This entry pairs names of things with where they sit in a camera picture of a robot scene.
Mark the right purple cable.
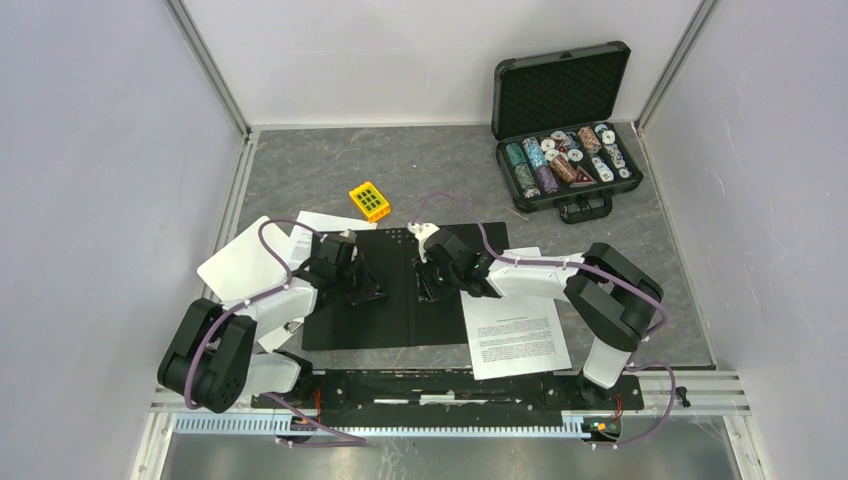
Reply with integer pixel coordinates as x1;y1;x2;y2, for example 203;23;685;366
409;192;678;450

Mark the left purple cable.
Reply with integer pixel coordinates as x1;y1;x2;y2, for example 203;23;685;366
184;218;367;448

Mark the red folder with black inside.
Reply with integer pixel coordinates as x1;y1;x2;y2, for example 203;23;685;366
302;228;468;351

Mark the printed paper sheet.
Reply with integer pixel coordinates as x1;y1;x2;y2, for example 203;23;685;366
282;211;377;269
460;247;573;382

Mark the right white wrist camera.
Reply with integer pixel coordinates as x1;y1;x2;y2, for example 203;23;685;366
407;223;440;262

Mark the purple cable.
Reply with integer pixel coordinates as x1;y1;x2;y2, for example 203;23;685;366
184;218;367;448
409;192;678;450

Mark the white blank card sheet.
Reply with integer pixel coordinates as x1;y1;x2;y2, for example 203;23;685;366
197;216;293;352

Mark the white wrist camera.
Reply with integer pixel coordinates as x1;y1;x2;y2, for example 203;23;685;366
336;229;357;244
407;223;440;262

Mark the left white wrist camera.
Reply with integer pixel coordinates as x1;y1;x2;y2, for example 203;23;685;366
336;229;357;244

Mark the black poker chip case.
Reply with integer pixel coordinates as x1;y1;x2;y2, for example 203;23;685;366
491;41;644;224

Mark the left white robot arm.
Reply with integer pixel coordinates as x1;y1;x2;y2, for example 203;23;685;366
157;230;387;413

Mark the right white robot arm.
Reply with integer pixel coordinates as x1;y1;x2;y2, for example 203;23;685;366
407;223;670;408

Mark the yellow green toy block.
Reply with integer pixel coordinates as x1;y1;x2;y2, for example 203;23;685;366
349;181;392;223

